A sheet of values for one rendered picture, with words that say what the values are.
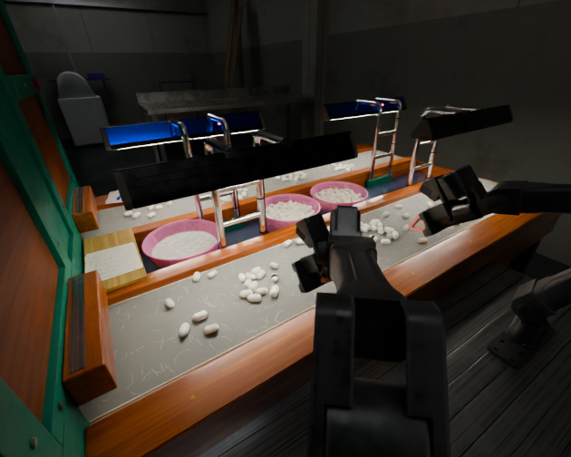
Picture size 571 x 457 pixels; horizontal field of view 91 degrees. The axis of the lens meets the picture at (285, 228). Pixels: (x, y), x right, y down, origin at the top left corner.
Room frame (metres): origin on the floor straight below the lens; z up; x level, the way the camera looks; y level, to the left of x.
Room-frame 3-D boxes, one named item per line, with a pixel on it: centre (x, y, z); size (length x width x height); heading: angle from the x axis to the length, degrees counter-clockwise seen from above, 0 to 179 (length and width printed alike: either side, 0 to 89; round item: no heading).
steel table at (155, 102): (3.70, 0.60, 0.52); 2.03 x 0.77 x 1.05; 120
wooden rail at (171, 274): (1.01, -0.24, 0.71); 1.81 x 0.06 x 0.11; 122
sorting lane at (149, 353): (0.86, -0.34, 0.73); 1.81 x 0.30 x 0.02; 122
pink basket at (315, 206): (1.07, -0.02, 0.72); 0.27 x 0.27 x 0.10
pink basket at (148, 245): (0.83, 0.36, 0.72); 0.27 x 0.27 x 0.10
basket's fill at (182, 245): (0.83, 0.36, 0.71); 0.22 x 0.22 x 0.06
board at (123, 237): (0.72, 0.54, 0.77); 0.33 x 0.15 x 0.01; 32
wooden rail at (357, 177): (1.29, -0.07, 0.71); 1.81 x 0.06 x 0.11; 122
